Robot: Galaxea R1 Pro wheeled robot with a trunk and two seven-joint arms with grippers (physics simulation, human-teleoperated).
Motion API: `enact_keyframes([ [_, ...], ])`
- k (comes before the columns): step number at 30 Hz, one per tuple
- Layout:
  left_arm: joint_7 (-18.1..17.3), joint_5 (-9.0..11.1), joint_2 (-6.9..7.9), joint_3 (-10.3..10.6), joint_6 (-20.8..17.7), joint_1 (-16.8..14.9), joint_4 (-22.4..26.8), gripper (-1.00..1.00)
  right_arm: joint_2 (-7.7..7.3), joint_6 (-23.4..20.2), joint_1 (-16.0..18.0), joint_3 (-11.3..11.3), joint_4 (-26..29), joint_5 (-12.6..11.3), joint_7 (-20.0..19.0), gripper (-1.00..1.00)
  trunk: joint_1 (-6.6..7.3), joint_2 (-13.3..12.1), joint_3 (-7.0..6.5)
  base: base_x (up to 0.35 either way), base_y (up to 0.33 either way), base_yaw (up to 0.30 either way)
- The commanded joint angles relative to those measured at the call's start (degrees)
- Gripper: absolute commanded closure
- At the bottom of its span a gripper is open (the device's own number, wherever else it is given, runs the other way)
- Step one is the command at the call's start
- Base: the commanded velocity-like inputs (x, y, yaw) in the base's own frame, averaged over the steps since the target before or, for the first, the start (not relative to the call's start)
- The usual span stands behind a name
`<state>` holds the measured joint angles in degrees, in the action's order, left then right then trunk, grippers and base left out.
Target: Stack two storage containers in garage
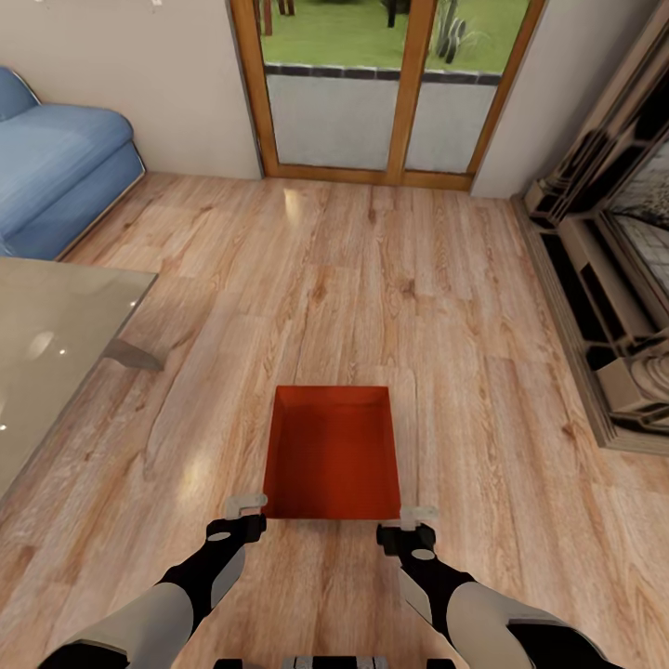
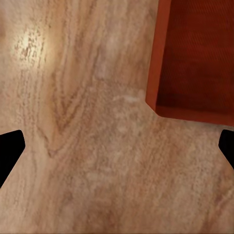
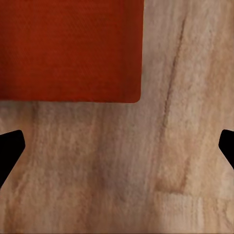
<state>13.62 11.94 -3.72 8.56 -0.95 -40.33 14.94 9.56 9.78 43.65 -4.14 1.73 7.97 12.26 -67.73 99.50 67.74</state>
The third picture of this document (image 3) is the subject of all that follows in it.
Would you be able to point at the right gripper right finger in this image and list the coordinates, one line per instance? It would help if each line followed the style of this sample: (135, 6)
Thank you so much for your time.
(226, 145)

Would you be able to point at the storage box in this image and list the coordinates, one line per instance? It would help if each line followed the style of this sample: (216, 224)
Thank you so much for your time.
(71, 50)

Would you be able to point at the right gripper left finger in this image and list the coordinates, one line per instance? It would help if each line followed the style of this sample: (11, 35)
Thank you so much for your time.
(12, 145)

